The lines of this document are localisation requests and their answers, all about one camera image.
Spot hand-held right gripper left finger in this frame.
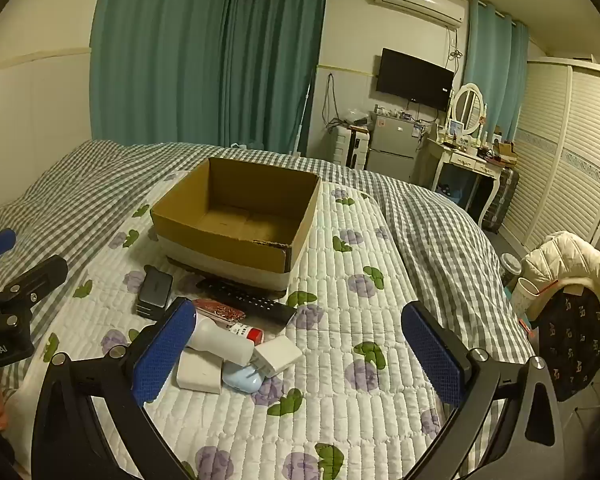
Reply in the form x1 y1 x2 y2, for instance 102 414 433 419
31 296 197 480

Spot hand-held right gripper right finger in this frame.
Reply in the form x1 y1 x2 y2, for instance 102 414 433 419
401 301 566 480

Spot white rectangular block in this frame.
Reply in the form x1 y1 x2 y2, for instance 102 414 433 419
176 349 225 395

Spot white bottle with red cap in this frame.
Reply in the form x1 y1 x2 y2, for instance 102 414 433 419
186 316 265 367

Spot black power bank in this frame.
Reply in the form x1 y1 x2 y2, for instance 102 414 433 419
136 265 175 319

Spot red-brown patterned wallet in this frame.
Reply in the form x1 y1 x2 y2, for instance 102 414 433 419
193 298 246 324

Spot light blue oval case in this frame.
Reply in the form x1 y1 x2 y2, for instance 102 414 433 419
222 361 264 393

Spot black remote control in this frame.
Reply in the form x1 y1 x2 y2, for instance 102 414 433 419
196 278 298 326

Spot small white box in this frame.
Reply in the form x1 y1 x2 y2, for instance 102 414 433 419
251 336 303 377

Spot white floral quilted mat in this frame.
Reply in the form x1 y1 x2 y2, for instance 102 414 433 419
10 170 481 480

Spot white paper cup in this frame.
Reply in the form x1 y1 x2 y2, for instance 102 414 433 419
510 276 542 318

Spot grey checked duvet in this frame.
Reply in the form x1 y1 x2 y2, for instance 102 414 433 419
0 140 537 480

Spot clear lidded jar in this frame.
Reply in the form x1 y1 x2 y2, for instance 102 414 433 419
500 252 524 288

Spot black printed garment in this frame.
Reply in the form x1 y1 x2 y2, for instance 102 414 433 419
534 285 600 403

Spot cream puffer jacket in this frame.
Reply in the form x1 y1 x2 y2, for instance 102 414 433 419
521 231 600 295

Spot blue bin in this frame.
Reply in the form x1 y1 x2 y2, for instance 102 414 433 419
437 166 474 207

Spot dark ribbed suitcase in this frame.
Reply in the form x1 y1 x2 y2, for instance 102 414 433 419
481 165 521 234

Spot white dressing table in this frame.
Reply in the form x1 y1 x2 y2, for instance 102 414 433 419
424 134 513 227

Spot silver small fridge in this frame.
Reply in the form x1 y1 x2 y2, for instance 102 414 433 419
366 112 424 184

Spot small brown cardboard box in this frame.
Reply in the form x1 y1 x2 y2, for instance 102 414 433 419
495 141 519 166

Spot white ribbed suitcase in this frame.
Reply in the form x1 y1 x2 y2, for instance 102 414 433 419
332 125 371 170

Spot white louvred wardrobe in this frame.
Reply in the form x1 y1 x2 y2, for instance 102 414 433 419
500 56 600 262

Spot oval white vanity mirror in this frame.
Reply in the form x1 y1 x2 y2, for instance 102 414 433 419
450 82 486 137

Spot white mop pole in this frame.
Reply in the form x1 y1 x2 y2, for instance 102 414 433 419
298 82 312 157

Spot dark teal curtain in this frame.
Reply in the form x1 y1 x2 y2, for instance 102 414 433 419
89 0 332 154

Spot light teal curtain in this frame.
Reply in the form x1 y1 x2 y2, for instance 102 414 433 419
464 0 530 142

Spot white air conditioner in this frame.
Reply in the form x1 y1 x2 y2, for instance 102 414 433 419
373 0 467 29

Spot black hanging cables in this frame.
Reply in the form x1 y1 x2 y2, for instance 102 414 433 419
323 72 343 133

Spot black wall television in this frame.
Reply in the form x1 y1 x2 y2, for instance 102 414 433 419
376 48 456 112

